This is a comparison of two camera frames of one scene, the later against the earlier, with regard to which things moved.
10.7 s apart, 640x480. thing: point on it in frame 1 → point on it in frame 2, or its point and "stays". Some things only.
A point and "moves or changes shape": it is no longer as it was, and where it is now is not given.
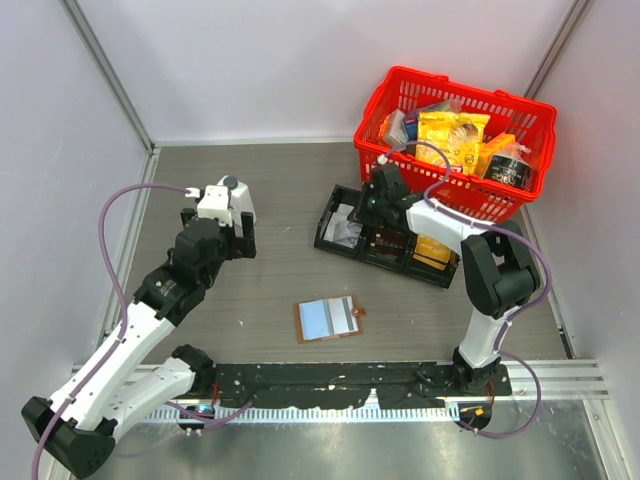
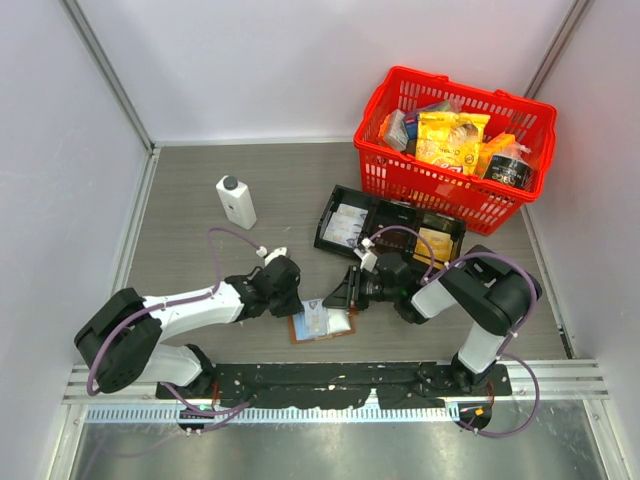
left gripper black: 240,247 → 295,306
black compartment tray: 394,248 stays
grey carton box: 393,130 stays
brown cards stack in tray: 388,241 stays
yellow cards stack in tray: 433,252 stays
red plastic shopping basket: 481,150 stays
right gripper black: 360,213 → 348,292
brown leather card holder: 329,318 moves or changes shape
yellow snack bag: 458,134 stays
